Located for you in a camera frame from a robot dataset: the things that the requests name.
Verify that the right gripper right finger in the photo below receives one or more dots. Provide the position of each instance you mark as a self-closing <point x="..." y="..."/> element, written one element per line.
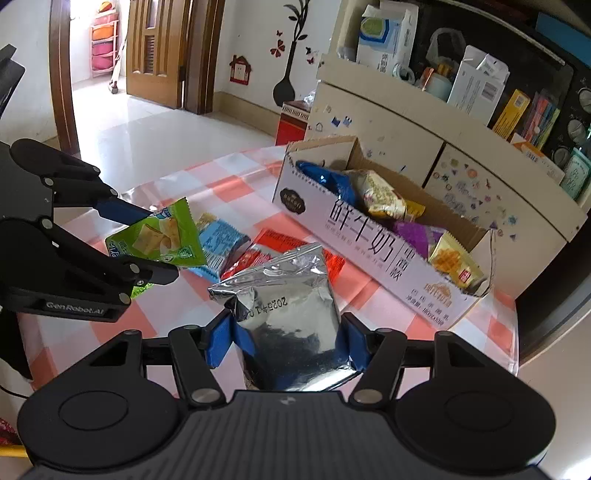
<point x="379" y="356"/>

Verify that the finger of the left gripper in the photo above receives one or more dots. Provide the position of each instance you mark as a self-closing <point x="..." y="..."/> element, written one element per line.
<point x="52" y="260"/>
<point x="74" y="183"/>

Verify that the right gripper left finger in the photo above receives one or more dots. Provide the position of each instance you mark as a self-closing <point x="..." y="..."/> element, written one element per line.
<point x="196" y="351"/>

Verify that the silver foil snack bag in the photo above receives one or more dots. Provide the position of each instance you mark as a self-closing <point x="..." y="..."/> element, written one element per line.
<point x="286" y="323"/>

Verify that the green cracker packet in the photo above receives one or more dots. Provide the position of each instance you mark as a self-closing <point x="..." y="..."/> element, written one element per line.
<point x="169" y="235"/>

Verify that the light blue snack packet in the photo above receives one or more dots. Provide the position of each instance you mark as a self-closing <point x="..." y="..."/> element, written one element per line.
<point x="221" y="243"/>

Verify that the purple snack bag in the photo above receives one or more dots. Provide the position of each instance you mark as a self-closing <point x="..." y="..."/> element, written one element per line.
<point x="422" y="238"/>

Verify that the red snack bag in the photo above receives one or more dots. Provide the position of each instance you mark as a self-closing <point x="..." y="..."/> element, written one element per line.
<point x="269" y="244"/>

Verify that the yellow snack packet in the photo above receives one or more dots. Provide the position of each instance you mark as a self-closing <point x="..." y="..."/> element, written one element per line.
<point x="414" y="211"/>

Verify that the white cardboard milk box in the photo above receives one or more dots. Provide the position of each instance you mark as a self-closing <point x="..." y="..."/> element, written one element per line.
<point x="373" y="247"/>

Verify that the yellow chips packet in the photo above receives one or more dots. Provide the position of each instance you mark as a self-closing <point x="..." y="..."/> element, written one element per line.
<point x="450" y="258"/>

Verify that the popcorn snack bag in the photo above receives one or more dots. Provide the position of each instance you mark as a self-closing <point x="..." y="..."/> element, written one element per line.
<point x="377" y="195"/>

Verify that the dark blue foil snack bag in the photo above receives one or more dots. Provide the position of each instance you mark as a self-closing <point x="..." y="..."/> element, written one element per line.
<point x="339" y="184"/>

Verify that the wooden door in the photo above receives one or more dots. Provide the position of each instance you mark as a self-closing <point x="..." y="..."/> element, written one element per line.
<point x="156" y="50"/>

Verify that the beige stickered cabinet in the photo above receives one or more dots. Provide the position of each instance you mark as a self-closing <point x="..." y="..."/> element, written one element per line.
<point x="452" y="156"/>

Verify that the red gift box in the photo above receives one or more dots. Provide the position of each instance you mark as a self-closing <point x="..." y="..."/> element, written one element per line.
<point x="293" y="122"/>

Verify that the orange white flat box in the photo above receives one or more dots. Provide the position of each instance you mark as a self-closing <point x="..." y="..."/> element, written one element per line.
<point x="539" y="158"/>

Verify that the green glass bottle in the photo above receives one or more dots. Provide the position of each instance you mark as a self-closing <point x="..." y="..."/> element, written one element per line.
<point x="576" y="173"/>

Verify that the white small jar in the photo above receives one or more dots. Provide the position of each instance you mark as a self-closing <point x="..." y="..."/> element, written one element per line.
<point x="438" y="86"/>

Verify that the yellow slim box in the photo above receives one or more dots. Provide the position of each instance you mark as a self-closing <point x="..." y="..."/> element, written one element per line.
<point x="511" y="114"/>

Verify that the white barcode carton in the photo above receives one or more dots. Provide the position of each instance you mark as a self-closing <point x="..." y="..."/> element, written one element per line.
<point x="479" y="84"/>

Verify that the blue white medicine box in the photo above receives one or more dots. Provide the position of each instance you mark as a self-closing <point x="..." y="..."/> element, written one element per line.
<point x="386" y="37"/>

